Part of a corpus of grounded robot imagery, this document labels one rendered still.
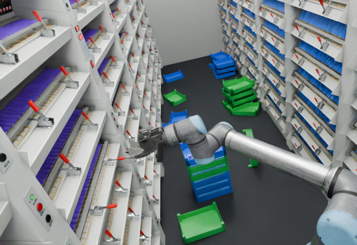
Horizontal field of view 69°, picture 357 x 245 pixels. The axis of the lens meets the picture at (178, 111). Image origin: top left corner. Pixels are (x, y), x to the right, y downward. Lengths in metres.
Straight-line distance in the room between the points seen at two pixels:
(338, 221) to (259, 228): 1.17
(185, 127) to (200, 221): 1.14
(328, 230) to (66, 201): 0.77
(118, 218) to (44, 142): 0.62
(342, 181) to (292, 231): 1.07
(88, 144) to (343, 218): 0.87
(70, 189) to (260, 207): 1.53
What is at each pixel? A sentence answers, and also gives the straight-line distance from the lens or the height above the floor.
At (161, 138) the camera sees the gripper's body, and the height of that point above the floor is 1.03.
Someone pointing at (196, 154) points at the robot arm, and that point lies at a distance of 1.14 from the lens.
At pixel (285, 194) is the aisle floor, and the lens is 2.22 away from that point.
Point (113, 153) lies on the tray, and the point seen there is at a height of 0.96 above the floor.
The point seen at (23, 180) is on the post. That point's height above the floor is 1.35.
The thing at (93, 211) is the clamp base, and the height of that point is 0.98.
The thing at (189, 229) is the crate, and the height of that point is 0.00.
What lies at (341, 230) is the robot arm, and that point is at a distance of 0.92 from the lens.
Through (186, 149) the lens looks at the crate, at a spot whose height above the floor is 0.40.
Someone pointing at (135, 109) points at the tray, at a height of 0.76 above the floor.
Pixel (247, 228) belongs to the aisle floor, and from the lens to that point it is 2.04.
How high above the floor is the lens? 1.69
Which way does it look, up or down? 30 degrees down
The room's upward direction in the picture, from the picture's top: 15 degrees counter-clockwise
